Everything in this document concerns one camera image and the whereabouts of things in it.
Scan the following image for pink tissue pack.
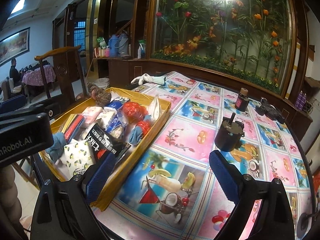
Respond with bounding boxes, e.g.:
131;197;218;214
81;106;103;128

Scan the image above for black crab print packet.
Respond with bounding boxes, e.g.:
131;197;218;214
82;123;131;164

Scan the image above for framed wall painting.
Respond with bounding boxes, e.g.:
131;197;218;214
0;28;30;66

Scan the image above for white plastic bag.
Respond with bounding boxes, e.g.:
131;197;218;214
148;94;162;122

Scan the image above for blue thermos jug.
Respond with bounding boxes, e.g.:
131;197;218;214
108;34;119;57

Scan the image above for white rubber glove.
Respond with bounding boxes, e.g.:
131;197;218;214
131;73;166;86

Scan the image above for blue white tissue pack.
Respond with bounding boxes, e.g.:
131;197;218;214
105;111;129;140

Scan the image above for red plastic bag ball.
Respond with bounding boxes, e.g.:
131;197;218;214
122;101;149;121

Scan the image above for small dark bottle with cap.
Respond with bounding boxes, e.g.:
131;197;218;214
235;88;249;112

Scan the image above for colourful felt sheets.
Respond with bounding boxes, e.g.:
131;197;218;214
59;114;86;143

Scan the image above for grey thermos jug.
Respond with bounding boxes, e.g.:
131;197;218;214
118;33;129;56

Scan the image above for yellow-rimmed cardboard tray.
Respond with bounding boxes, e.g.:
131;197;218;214
40;87;171;211

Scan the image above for white plastic bucket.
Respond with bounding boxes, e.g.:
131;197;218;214
93;77;110;89

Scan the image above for lemon print tissue pack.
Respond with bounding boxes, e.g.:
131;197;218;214
63;140;95;178

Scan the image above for black tool on table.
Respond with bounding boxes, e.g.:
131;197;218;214
255;97;285;124

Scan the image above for blue cloth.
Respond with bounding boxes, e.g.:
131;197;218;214
45;132;67;163

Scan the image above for black cylindrical motor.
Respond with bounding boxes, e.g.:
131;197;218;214
214;113;245;152

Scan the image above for colourful patterned tablecloth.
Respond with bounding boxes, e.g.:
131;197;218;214
94;72;313;239

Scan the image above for seated person in background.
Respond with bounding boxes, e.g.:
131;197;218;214
9;58;22;86

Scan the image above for blue tissue box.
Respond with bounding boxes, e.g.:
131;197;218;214
106;96;130;110

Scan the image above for blue glove with red bag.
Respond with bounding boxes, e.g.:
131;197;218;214
129;121;151;146

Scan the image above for wooden chair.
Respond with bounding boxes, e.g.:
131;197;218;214
34;45;88;105

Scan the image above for brown knitted hat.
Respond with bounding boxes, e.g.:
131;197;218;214
87;82;112;107

